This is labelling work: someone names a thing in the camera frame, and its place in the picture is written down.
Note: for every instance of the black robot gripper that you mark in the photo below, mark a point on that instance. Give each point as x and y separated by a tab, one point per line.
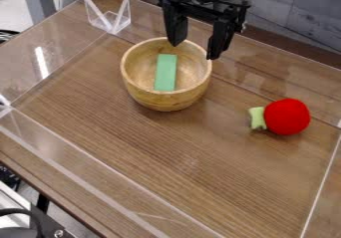
204	10

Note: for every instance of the clear acrylic tray enclosure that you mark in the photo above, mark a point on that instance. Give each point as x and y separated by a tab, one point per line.
188	174

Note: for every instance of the green rectangular block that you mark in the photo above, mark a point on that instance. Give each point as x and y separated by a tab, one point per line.
165	71

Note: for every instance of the black equipment base with cable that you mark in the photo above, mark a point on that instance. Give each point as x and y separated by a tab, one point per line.
29	223

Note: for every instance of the wooden bowl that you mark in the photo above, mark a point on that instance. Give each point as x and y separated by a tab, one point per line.
137	69

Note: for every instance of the red plush fruit green stem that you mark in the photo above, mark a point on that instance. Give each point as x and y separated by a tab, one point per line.
284	117

